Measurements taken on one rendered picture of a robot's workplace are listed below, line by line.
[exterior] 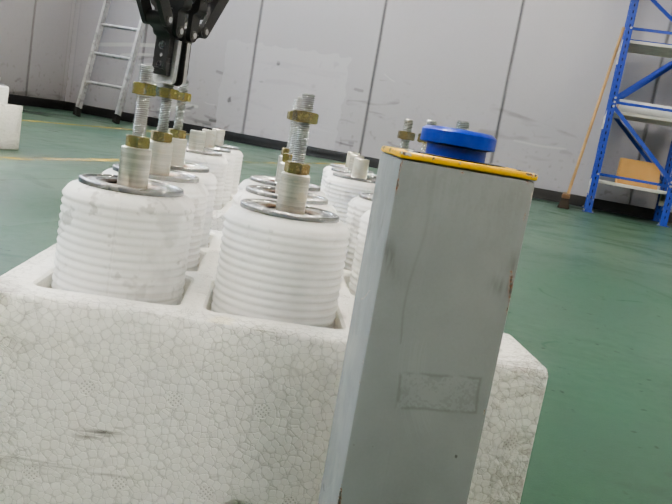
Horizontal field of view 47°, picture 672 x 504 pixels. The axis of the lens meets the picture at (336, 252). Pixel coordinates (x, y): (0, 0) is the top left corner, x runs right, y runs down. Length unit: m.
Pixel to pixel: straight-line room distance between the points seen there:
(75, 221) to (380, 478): 0.28
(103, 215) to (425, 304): 0.25
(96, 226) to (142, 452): 0.16
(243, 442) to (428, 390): 0.18
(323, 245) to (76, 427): 0.21
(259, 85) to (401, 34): 1.45
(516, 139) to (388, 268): 6.62
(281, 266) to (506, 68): 6.54
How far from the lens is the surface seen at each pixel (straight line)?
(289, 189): 0.57
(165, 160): 0.70
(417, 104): 7.13
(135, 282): 0.56
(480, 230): 0.39
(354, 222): 0.80
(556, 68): 7.02
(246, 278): 0.55
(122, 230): 0.55
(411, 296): 0.39
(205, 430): 0.55
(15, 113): 3.44
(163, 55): 0.69
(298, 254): 0.54
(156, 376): 0.54
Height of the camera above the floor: 0.32
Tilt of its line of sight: 9 degrees down
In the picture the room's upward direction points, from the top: 10 degrees clockwise
